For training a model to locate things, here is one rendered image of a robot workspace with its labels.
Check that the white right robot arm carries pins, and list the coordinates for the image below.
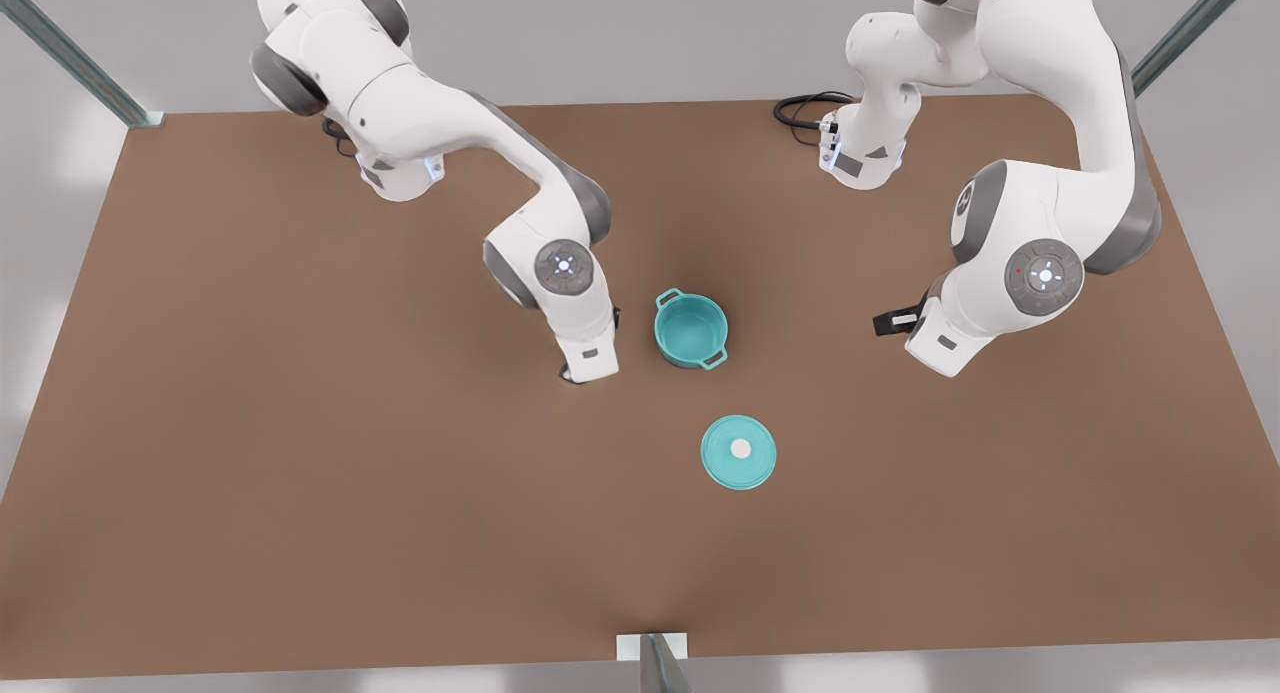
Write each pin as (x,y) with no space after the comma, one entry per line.
(420,123)

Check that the silver frame post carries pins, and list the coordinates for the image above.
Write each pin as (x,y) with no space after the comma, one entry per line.
(1190,28)
(70,58)
(655,661)

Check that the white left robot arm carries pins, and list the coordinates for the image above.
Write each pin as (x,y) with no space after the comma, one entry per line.
(1090,153)

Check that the teal pot lid white knob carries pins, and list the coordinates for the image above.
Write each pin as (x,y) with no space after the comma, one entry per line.
(738,453)

